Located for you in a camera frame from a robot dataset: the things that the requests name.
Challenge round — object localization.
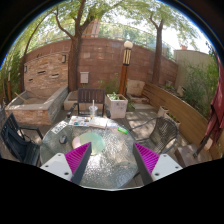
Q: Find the colourful paint palette box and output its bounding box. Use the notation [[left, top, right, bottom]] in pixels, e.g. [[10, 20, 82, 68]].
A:
[[69, 116, 90, 126]]

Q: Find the wooden lamp post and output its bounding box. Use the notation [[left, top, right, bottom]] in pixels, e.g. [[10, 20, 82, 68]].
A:
[[119, 41, 133, 95]]

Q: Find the dark computer mouse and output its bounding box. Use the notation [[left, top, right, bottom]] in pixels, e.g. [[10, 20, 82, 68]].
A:
[[59, 135, 67, 144]]

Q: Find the small white pot right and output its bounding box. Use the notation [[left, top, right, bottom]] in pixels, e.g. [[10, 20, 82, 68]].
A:
[[157, 106, 168, 116]]

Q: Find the stone raised planter bed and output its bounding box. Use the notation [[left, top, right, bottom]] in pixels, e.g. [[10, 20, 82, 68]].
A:
[[5, 86, 68, 125]]

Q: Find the white square planter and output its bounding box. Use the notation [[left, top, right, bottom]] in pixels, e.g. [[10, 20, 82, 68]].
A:
[[106, 94, 128, 119]]

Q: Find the open white book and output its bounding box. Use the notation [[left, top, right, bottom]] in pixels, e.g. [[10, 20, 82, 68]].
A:
[[89, 117, 107, 129]]

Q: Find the white patterned card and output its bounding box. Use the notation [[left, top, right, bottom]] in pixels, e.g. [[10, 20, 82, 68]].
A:
[[51, 121, 67, 134]]

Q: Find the left tree trunk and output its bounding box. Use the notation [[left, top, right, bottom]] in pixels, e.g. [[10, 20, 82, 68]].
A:
[[54, 0, 98, 91]]

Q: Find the round glass patio table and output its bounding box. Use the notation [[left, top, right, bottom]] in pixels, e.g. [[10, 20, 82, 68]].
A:
[[40, 120, 139, 189]]

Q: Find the folded red patio umbrella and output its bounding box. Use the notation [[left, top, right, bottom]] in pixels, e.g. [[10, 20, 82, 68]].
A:
[[193, 57, 224, 158]]

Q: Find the white wall utility box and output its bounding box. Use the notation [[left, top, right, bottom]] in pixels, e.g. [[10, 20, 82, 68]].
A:
[[80, 72, 89, 84]]

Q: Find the dark slatted chair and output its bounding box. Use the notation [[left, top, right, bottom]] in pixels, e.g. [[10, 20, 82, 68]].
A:
[[67, 88, 111, 118]]

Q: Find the right tree trunk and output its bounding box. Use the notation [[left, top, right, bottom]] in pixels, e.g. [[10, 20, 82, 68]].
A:
[[149, 12, 164, 85]]

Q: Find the black metal chair left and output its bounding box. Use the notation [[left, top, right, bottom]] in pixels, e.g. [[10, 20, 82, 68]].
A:
[[1, 113, 43, 166]]

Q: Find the wicker metal chair right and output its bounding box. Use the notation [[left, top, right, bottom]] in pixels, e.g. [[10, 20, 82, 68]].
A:
[[130, 116, 179, 154]]

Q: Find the green marker pen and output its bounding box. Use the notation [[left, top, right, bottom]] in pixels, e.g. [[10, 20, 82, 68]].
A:
[[117, 127, 128, 134]]

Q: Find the clear plastic cup with straw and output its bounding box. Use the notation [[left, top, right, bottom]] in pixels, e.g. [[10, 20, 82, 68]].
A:
[[89, 101, 98, 118]]

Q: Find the round pastel mouse pad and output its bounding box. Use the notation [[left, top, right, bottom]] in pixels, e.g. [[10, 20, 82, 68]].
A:
[[72, 132, 105, 155]]

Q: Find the tree trunk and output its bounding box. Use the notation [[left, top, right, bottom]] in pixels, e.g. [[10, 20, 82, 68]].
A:
[[54, 0, 98, 91], [149, 12, 164, 85]]

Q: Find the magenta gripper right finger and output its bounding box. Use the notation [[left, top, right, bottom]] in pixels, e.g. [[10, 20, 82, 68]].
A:
[[133, 143, 182, 185]]

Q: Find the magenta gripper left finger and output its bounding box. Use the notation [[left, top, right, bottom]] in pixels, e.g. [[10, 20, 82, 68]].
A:
[[41, 142, 92, 185]]

